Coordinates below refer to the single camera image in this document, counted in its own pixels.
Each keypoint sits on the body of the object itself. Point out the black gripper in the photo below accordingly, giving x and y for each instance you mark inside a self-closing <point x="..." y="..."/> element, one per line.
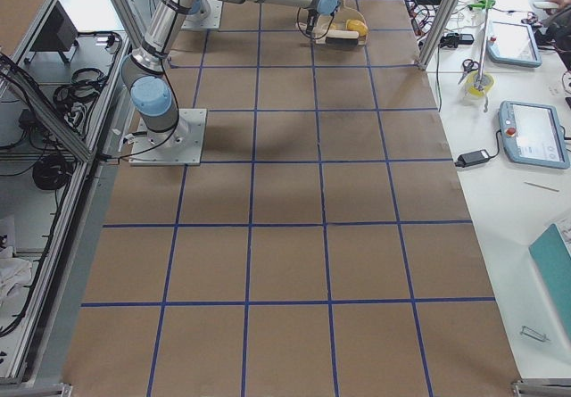
<point x="311" y="20"/>

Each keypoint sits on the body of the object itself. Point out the beige plastic dustpan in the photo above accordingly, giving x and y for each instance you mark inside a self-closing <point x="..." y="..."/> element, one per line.
<point x="341" y="15"/>

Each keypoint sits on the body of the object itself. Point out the brown potato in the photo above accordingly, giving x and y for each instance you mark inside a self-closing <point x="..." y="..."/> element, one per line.
<point x="358" y="26"/>

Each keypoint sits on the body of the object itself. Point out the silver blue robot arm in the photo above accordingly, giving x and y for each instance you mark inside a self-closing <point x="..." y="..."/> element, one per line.
<point x="143" y="73"/>

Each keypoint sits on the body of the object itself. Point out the yellow tape roll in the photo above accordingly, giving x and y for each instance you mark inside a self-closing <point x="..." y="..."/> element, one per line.
<point x="478" y="87"/>

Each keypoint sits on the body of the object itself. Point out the far blue teach pendant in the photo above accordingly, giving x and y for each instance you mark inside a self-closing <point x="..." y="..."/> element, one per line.
<point x="513" y="44"/>

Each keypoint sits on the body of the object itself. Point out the blue teach pendant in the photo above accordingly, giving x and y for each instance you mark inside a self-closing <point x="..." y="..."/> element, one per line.
<point x="532" y="135"/>
<point x="513" y="44"/>

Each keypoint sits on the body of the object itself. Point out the black power adapter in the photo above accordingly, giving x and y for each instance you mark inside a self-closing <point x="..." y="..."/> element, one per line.
<point x="473" y="158"/>

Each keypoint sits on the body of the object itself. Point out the near blue teach pendant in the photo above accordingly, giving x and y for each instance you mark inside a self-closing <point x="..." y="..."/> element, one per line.
<point x="532" y="135"/>

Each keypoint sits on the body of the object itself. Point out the teal book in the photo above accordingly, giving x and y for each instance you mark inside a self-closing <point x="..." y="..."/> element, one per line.
<point x="551" y="256"/>

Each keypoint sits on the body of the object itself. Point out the white crumpled cloth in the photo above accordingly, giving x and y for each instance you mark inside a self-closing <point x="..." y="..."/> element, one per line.
<point x="15" y="272"/>

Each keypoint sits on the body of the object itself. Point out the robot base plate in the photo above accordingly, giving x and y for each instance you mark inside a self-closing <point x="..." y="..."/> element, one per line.
<point x="182" y="147"/>
<point x="204" y="14"/>

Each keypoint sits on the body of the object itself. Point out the aluminium frame post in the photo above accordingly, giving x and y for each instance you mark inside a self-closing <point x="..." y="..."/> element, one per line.
<point x="432" y="41"/>

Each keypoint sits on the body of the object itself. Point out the black handled scissors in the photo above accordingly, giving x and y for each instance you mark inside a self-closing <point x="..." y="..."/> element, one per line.
<point x="468" y="66"/>

